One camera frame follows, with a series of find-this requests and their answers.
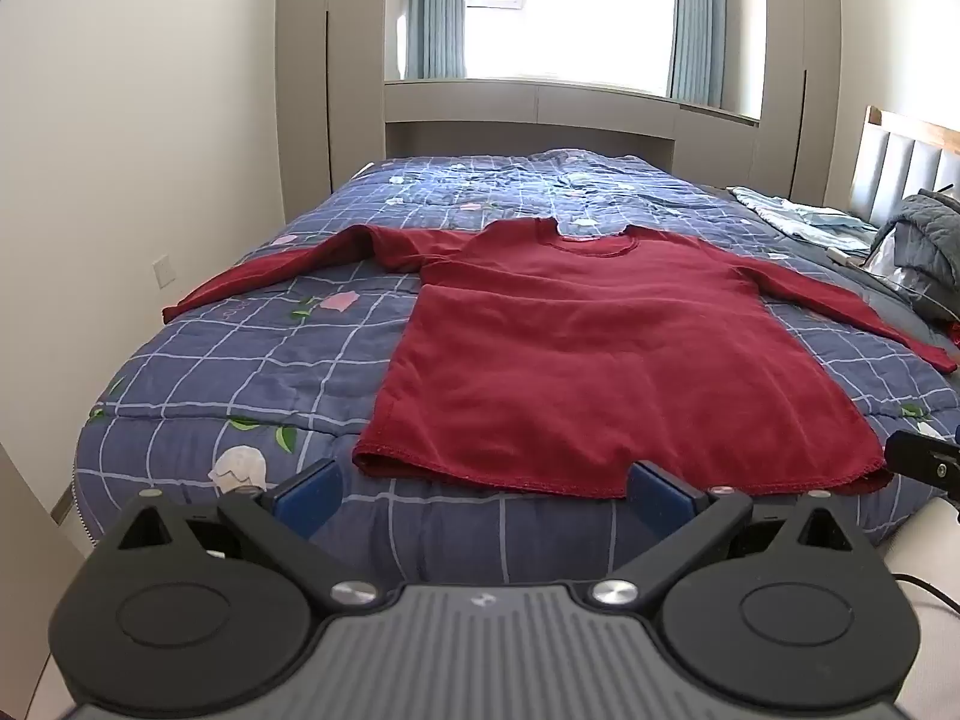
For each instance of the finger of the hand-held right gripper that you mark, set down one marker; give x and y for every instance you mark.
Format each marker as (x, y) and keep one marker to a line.
(915, 457)

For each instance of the beige wooden headboard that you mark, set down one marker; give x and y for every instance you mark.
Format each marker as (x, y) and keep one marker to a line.
(525, 120)

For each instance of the bright window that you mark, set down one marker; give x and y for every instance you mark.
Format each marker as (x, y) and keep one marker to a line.
(585, 7)

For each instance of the beige furniture panel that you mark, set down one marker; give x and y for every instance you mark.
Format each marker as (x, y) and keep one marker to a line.
(30, 540)

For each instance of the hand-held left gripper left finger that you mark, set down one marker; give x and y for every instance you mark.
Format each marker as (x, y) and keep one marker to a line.
(311, 499)

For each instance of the blue checked floral quilt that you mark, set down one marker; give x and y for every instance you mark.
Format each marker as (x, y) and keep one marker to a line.
(247, 360)

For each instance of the beige tall wardrobe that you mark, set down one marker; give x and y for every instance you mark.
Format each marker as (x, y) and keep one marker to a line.
(330, 75)
(810, 75)

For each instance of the grey quilted blanket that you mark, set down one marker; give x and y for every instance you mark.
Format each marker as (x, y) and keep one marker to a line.
(930, 232)

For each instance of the light blue curtain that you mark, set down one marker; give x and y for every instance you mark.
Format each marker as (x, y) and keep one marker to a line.
(697, 15)
(435, 7)

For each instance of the light blue patterned cloth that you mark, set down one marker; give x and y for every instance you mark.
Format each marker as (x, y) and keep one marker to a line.
(795, 217)

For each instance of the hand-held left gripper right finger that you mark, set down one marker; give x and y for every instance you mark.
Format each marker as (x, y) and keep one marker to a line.
(660, 499)

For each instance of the grey padded headboard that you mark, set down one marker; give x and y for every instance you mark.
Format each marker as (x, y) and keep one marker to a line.
(892, 165)

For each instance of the white wall socket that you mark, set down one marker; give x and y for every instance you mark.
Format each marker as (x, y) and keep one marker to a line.
(163, 271)

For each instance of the red long-sleeved shirt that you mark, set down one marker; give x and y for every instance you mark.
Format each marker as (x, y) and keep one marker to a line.
(600, 360)

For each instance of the clear plastic bag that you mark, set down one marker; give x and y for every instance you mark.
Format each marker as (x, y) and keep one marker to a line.
(885, 259)

